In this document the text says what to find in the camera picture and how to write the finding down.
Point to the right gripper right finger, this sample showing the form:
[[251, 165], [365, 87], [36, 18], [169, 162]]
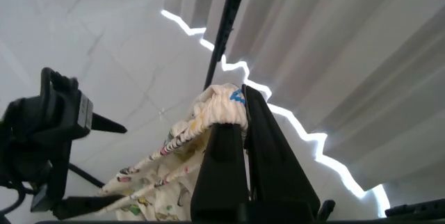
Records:
[[278, 182]]

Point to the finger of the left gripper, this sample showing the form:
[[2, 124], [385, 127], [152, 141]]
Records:
[[104, 125], [76, 206]]

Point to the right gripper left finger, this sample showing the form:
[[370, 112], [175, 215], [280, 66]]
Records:
[[219, 182]]

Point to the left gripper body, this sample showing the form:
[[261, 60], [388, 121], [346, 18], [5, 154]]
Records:
[[41, 123]]

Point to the cream printed garment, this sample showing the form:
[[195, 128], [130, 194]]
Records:
[[215, 107]]

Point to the black clothes rack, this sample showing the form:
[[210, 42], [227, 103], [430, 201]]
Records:
[[227, 18]]

